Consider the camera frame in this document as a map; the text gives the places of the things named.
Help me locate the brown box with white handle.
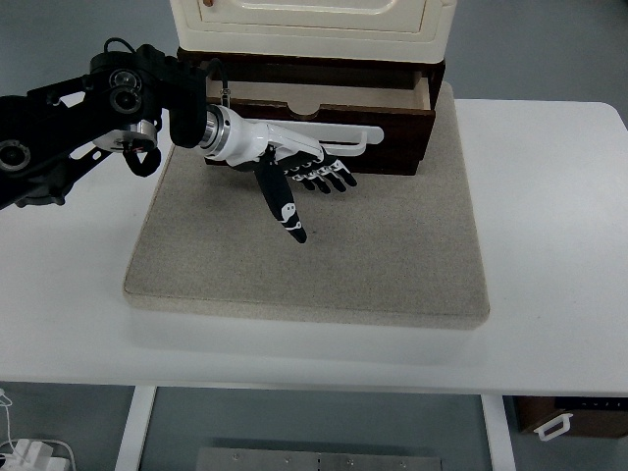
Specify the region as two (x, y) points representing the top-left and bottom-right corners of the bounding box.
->
(513, 395), (627, 442)

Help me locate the white table leg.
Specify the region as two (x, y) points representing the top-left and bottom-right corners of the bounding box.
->
(481, 394), (516, 471)
(114, 386), (157, 471)

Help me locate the white drawer handle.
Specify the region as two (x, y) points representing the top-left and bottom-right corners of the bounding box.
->
(265, 120), (385, 157)

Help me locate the white table leg right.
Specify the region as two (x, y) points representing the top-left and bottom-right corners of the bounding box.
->
(481, 394), (516, 471)

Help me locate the cream cabinet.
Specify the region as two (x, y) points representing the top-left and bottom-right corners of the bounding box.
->
(171, 0), (457, 64)

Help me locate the white cable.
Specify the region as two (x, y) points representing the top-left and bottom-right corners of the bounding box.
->
(0, 388), (16, 450)

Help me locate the white robotic hand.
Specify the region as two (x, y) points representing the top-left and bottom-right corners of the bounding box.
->
(200, 104), (357, 243)

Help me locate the white table leg left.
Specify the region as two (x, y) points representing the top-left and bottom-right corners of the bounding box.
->
(114, 386), (157, 471)

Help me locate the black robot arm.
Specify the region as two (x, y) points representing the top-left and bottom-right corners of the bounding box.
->
(1, 44), (355, 242)

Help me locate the dark wooden drawer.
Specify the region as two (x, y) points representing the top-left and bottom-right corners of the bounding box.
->
(231, 101), (436, 176)

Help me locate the white power adapter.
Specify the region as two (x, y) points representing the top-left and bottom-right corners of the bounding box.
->
(1, 439), (76, 471)

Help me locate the dark wooden drawer housing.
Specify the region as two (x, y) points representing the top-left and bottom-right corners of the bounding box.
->
(178, 48), (445, 120)

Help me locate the beige fabric mat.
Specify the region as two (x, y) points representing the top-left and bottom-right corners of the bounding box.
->
(123, 85), (490, 330)

